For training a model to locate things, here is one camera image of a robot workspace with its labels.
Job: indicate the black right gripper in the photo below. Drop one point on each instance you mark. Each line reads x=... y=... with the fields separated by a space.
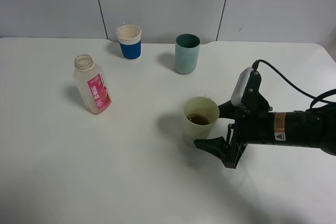
x=249 y=126

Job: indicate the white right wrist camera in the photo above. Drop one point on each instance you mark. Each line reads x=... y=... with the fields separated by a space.
x=237 y=95

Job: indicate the teal plastic cup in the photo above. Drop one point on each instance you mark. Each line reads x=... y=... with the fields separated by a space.
x=186 y=53

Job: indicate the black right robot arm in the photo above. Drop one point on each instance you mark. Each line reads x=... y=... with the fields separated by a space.
x=313 y=128

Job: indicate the pale green plastic cup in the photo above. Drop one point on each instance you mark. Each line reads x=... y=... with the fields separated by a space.
x=199 y=117

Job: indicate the clear bottle with pink label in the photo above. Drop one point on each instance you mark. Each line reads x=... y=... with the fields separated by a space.
x=90 y=81

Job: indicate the blue and white paper cup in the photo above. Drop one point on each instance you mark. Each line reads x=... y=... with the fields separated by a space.
x=129 y=37

